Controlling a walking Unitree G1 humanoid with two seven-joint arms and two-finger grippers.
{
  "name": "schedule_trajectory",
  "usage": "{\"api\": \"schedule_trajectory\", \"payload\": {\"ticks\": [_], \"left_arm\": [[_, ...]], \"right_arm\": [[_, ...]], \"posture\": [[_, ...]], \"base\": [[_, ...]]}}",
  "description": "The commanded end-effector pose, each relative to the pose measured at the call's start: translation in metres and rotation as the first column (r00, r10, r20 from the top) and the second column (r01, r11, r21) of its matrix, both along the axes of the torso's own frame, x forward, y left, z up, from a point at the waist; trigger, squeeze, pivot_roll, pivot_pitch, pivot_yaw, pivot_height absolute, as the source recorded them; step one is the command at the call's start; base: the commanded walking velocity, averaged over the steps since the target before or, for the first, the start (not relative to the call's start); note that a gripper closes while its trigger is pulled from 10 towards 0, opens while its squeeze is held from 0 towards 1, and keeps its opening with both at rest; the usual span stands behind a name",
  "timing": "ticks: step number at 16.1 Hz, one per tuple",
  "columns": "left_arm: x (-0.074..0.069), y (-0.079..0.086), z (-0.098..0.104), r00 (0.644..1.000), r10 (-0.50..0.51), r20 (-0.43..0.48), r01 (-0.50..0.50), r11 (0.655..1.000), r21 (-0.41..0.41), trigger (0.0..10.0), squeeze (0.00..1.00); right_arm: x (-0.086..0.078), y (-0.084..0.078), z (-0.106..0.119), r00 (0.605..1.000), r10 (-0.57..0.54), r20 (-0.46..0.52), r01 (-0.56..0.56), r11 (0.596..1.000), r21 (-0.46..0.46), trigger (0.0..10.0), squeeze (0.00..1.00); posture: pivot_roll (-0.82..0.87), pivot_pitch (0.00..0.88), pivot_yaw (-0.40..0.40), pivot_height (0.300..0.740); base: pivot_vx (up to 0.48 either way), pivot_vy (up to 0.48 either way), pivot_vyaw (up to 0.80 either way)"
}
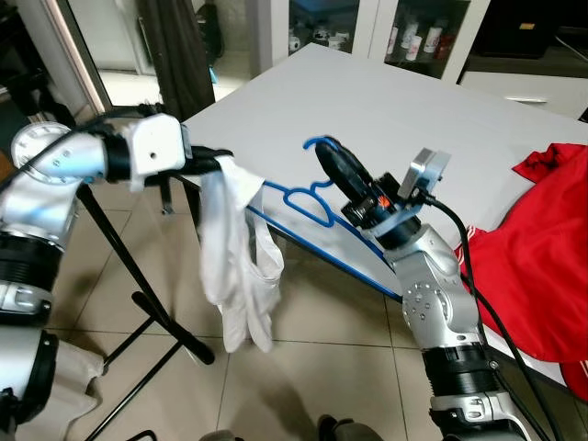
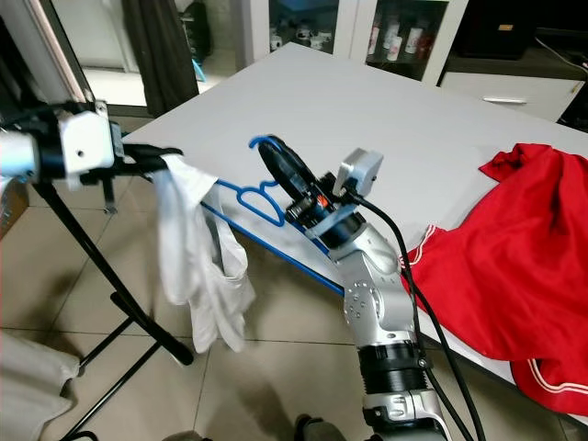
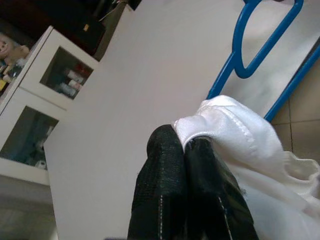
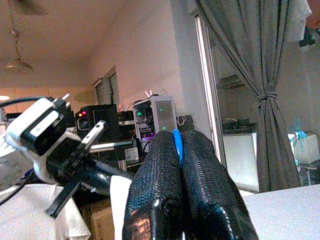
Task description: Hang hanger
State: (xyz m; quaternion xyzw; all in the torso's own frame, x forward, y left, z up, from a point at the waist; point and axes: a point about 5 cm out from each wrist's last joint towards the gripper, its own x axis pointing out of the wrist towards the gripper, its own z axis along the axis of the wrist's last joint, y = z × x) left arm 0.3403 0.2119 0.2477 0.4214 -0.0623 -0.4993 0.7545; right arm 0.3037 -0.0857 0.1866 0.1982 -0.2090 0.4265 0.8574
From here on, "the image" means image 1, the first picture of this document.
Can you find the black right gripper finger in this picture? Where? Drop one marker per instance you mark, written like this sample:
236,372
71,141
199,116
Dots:
338,179
354,175

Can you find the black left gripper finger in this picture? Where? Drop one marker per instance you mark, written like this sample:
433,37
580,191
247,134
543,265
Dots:
211,154
207,171

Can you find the blue clothes hanger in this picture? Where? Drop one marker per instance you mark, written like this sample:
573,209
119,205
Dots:
287,196

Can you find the white T-shirt black print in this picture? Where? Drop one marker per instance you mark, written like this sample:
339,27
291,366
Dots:
230,248

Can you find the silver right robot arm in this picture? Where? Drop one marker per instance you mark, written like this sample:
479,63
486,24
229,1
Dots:
432,294

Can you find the grey table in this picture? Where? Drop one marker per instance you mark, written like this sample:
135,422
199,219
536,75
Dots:
413,119

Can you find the dark curtain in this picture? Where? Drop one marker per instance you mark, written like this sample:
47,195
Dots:
175,55

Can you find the white glass door cabinet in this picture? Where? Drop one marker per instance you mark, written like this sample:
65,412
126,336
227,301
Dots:
378,28

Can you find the red garment white trim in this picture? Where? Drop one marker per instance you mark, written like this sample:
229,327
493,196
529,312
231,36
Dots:
533,257

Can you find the white drawer TV stand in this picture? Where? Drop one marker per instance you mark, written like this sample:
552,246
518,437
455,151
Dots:
524,87

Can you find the robot right leg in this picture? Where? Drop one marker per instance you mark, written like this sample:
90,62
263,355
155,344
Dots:
347,430

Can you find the black television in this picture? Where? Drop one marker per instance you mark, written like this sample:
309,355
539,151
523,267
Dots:
524,28

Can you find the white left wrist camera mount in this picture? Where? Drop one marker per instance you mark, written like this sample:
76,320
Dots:
156,147

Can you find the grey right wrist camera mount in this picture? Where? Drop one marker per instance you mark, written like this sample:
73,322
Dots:
424,170

